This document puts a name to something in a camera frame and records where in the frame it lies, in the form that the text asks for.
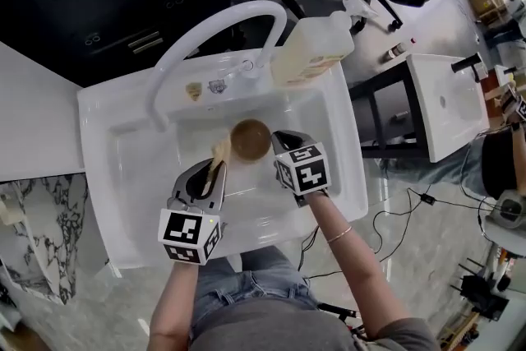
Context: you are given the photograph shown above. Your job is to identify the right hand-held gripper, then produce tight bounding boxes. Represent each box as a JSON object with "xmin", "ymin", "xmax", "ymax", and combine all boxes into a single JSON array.
[{"xmin": 270, "ymin": 129, "xmax": 332, "ymax": 207}]

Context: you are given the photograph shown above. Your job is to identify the white countertop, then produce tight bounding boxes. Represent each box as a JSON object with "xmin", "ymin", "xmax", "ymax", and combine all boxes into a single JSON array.
[{"xmin": 0, "ymin": 41, "xmax": 86, "ymax": 182}]

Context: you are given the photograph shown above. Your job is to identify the small white sink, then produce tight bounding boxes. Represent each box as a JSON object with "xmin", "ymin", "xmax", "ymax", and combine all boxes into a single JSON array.
[{"xmin": 405, "ymin": 52, "xmax": 491, "ymax": 164}]

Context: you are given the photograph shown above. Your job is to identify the white ceramic sink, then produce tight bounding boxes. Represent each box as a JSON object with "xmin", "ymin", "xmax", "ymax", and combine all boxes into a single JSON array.
[{"xmin": 76, "ymin": 47, "xmax": 369, "ymax": 270}]

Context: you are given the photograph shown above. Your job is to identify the person's blue jeans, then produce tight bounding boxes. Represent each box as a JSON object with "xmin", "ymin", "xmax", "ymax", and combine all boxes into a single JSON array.
[{"xmin": 189, "ymin": 247, "xmax": 321, "ymax": 341}]

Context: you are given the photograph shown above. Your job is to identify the person's right forearm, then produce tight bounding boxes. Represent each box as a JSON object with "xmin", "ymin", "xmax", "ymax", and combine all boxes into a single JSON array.
[{"xmin": 307, "ymin": 190, "xmax": 412, "ymax": 340}]

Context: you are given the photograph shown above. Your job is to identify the black metal sink stand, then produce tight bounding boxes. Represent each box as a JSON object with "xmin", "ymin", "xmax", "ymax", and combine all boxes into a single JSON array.
[{"xmin": 348, "ymin": 62, "xmax": 431, "ymax": 159}]

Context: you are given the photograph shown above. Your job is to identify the person's left forearm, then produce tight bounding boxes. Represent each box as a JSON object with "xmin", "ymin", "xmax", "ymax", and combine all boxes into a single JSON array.
[{"xmin": 148, "ymin": 258, "xmax": 201, "ymax": 351}]

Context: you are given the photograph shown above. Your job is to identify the translucent soap pump bottle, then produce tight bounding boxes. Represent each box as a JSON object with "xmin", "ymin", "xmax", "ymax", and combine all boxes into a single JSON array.
[{"xmin": 270, "ymin": 0, "xmax": 380, "ymax": 87}]

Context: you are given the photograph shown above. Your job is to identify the black faucet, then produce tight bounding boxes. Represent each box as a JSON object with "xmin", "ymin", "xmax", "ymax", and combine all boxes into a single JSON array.
[{"xmin": 450, "ymin": 52, "xmax": 488, "ymax": 82}]

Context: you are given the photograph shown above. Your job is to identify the white curved faucet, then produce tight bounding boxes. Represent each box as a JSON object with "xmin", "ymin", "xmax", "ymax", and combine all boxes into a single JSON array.
[{"xmin": 145, "ymin": 0, "xmax": 288, "ymax": 133}]

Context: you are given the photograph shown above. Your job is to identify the black floor cable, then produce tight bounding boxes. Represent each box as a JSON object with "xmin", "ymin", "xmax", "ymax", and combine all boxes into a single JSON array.
[{"xmin": 297, "ymin": 184, "xmax": 494, "ymax": 280}]

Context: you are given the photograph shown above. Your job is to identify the person's grey shirt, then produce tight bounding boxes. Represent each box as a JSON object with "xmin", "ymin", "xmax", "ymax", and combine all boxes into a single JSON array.
[{"xmin": 190, "ymin": 298, "xmax": 441, "ymax": 351}]

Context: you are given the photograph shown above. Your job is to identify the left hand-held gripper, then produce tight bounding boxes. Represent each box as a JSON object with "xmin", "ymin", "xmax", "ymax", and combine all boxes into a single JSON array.
[{"xmin": 158, "ymin": 158, "xmax": 228, "ymax": 266}]

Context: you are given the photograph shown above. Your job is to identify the thin gold bracelet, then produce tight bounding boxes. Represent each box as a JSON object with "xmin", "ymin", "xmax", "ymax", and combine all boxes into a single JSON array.
[{"xmin": 326, "ymin": 225, "xmax": 353, "ymax": 244}]

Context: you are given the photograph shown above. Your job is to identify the brown bowl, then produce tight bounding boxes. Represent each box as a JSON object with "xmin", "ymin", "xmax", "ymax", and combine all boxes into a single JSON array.
[{"xmin": 229, "ymin": 118, "xmax": 273, "ymax": 163}]

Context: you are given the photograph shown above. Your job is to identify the marble pattern panel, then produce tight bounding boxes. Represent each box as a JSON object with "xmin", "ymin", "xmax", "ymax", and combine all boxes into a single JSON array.
[{"xmin": 0, "ymin": 173, "xmax": 90, "ymax": 306}]

